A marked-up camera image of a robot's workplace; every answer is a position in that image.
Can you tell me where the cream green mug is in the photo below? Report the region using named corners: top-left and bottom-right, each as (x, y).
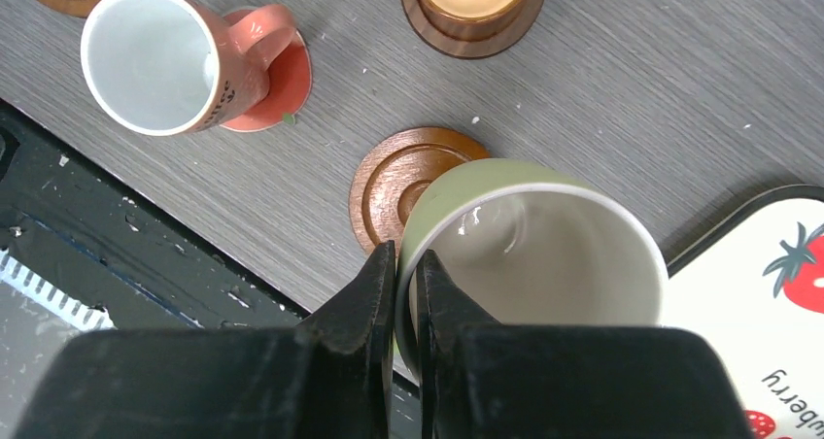
top-left (395, 158), bottom-right (669, 380)

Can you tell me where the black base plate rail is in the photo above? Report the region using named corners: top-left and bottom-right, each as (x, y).
top-left (1, 103), bottom-right (421, 438)

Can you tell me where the small orange cup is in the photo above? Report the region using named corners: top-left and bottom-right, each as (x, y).
top-left (410, 0), bottom-right (540, 44)

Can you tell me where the small white cup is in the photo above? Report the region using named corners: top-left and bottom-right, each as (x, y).
top-left (80, 0), bottom-right (303, 137)

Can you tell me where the red apple paper coaster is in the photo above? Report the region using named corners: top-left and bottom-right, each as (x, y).
top-left (222, 31), bottom-right (313, 133)

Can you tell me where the dark walnut coaster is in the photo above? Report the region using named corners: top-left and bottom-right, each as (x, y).
top-left (401, 0), bottom-right (544, 59)

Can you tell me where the white tray black rim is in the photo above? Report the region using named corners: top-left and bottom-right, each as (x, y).
top-left (660, 185), bottom-right (823, 438)

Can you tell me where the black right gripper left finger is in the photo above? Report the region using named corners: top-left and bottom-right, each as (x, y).
top-left (14, 242), bottom-right (395, 438)

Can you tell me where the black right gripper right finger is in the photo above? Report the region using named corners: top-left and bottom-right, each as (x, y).
top-left (416, 251), bottom-right (751, 438)

